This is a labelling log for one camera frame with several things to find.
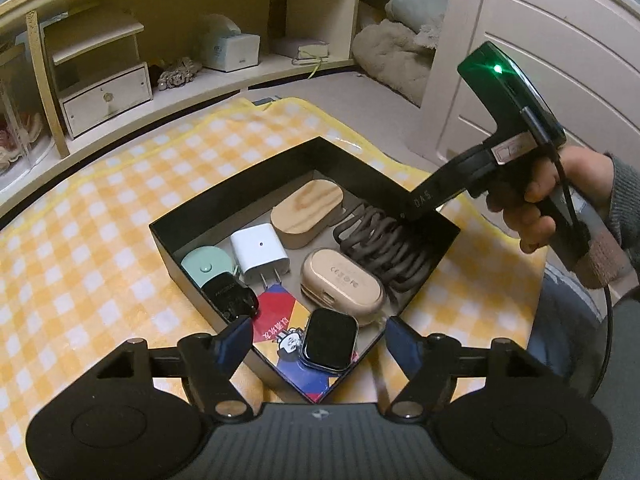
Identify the gold earbuds case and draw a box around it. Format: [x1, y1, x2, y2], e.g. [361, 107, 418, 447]
[299, 248, 386, 326]

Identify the red and blue card box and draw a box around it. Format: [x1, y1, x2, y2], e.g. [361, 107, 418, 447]
[252, 282, 359, 404]

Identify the white tissue box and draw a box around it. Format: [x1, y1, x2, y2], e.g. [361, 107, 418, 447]
[199, 14, 261, 73]

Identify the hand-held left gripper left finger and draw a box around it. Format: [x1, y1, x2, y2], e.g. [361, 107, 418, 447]
[92, 316, 256, 422]

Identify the white panelled door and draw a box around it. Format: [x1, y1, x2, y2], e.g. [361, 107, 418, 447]
[420, 0, 640, 202]

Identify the black cardboard box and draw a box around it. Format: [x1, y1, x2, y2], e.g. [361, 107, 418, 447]
[148, 135, 462, 405]

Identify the white charger plug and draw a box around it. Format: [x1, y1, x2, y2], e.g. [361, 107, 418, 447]
[229, 224, 292, 294]

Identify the black smartwatch face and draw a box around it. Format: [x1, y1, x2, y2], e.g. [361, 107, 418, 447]
[298, 308, 359, 372]

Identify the grey scrunchie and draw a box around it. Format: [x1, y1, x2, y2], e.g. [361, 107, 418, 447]
[157, 56, 201, 92]

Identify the black cable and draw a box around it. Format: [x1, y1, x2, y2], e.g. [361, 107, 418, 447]
[520, 105, 617, 392]

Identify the person's leg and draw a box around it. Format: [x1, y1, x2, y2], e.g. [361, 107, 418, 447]
[527, 260, 640, 411]

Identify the clear case with red doll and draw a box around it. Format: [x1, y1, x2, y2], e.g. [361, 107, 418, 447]
[0, 42, 56, 176]

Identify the cream fluffy cushion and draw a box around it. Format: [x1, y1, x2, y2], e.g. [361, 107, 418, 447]
[352, 20, 441, 107]

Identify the black charger plug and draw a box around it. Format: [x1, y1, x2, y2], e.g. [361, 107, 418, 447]
[199, 272, 260, 324]

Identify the wooden shelf unit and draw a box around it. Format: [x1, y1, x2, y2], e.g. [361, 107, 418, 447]
[0, 0, 427, 203]

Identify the yellow checked mat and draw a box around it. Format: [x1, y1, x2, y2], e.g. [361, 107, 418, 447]
[0, 95, 547, 480]

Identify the oval wooden case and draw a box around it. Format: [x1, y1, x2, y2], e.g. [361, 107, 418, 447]
[269, 178, 346, 250]

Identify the brown hair claw clip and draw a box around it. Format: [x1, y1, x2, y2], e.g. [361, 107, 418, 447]
[332, 203, 431, 306]

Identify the small white drawer organizer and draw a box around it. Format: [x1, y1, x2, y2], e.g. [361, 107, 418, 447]
[42, 10, 154, 140]

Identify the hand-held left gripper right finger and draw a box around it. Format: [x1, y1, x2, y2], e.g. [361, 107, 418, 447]
[384, 316, 544, 421]

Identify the person's right hand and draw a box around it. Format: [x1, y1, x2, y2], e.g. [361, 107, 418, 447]
[487, 147, 616, 256]

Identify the pale green plush pillow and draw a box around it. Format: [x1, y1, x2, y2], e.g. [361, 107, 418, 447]
[384, 0, 449, 46]

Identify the person's right forearm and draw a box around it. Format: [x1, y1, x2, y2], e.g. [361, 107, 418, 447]
[607, 152, 640, 307]

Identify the book with green ribbon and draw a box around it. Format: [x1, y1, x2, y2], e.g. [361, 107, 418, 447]
[292, 42, 331, 80]

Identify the mint green round compact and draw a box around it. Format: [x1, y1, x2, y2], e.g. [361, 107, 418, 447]
[179, 244, 241, 289]

